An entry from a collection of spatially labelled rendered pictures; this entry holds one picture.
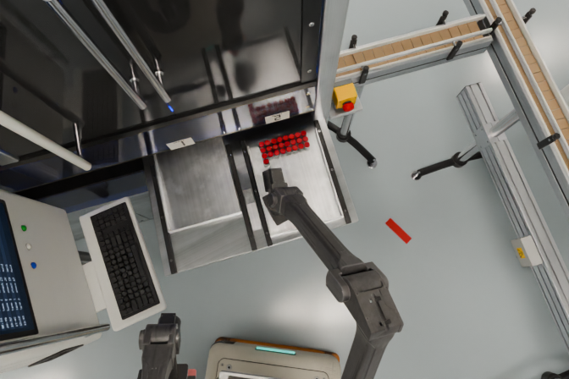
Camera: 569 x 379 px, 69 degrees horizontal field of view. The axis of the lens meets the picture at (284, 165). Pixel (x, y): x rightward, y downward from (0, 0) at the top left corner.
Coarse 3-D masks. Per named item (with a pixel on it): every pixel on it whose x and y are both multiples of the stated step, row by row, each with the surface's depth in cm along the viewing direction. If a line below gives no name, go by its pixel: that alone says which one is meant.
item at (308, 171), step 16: (320, 144) 151; (256, 160) 153; (288, 160) 153; (304, 160) 153; (320, 160) 153; (256, 176) 148; (288, 176) 151; (304, 176) 151; (320, 176) 151; (304, 192) 149; (320, 192) 149; (320, 208) 148; (336, 208) 147; (272, 224) 147; (288, 224) 146
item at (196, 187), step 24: (216, 144) 156; (168, 168) 154; (192, 168) 153; (216, 168) 153; (168, 192) 151; (192, 192) 151; (216, 192) 151; (168, 216) 149; (192, 216) 148; (216, 216) 148
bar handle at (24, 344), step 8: (80, 328) 122; (88, 328) 125; (96, 328) 129; (104, 328) 135; (40, 336) 103; (48, 336) 105; (56, 336) 108; (64, 336) 112; (72, 336) 116; (80, 336) 121; (88, 336) 134; (0, 344) 89; (8, 344) 91; (16, 344) 93; (24, 344) 95; (32, 344) 98; (40, 344) 101; (0, 352) 88; (8, 352) 91
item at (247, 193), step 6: (246, 192) 146; (246, 198) 147; (252, 198) 148; (252, 204) 149; (252, 210) 148; (252, 216) 148; (252, 222) 147; (258, 222) 147; (252, 228) 146; (258, 228) 146
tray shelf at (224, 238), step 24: (288, 120) 158; (312, 120) 157; (144, 168) 154; (240, 168) 153; (336, 168) 152; (240, 216) 148; (192, 240) 146; (216, 240) 146; (240, 240) 146; (264, 240) 145; (288, 240) 145; (168, 264) 144; (192, 264) 144
